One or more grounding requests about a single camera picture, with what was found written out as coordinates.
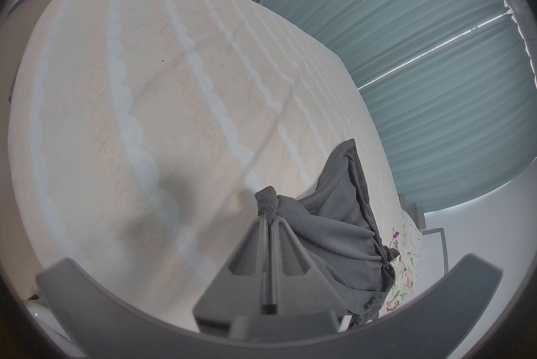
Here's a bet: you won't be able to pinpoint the bed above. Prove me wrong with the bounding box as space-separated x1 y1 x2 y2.
8 0 449 333

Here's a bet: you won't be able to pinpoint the white printed pillow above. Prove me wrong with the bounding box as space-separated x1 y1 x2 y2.
402 210 421 261

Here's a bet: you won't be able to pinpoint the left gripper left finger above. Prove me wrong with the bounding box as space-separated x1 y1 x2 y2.
193 216 269 334

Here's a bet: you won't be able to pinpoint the grey bedside table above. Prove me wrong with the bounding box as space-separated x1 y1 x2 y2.
398 193 426 230

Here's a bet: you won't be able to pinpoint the white printed pyjama top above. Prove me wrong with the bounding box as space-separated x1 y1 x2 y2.
384 228 420 313

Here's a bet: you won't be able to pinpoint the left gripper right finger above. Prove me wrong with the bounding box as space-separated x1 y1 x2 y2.
272 221 348 318

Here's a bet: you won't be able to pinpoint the black T-shirt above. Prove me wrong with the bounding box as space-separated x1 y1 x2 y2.
255 138 402 323

